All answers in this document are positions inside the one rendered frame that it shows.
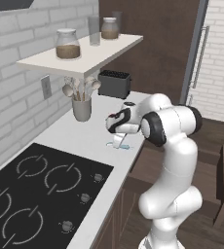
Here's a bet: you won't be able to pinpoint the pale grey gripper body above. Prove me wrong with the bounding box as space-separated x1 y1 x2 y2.
111 131 130 150

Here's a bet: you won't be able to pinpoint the dark brown open drawer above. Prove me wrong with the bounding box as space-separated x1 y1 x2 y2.
128 143 224 229

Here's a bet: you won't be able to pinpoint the light blue small utensil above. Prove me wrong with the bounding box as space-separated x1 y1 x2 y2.
105 141 131 151

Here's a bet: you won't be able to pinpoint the grey hob knob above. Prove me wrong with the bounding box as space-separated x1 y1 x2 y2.
93 172 104 183
79 193 92 203
60 220 73 233

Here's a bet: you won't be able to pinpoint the beige utensil pot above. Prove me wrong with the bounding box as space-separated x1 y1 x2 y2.
71 96 93 124

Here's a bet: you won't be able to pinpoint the dark grey toaster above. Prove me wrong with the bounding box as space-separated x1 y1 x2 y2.
96 69 132 100

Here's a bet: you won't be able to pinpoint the white spoon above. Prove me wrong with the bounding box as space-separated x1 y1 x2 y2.
86 78 102 98
61 83 75 98

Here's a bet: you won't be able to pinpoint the wooden spatula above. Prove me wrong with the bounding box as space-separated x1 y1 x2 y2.
72 77 86 102

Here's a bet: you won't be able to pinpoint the dark brown base cabinet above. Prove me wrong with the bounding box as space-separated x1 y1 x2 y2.
90 181 151 249

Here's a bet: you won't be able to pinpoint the dark brown tall fridge panel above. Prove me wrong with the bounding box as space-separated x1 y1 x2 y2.
98 0 209 106

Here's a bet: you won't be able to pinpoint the black hob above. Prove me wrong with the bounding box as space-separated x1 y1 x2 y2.
0 142 115 249

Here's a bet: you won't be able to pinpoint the large glass jar brown contents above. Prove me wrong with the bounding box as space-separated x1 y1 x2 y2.
55 27 82 61

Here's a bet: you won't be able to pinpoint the small glass jar brown contents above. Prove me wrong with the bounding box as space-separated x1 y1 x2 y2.
100 17 120 41

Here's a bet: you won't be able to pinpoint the tall clear glass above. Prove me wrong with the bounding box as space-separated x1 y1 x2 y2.
111 11 124 31
87 15 101 47

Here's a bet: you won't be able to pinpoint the grey range hood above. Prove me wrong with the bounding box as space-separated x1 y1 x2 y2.
0 0 34 14

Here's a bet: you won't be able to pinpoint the white wall shelf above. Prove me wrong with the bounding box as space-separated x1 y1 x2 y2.
16 32 144 80

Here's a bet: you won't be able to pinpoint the grey wall socket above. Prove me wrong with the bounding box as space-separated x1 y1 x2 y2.
40 74 53 100

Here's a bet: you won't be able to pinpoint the long grey fridge handle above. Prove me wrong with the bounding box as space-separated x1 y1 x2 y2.
190 25 211 90

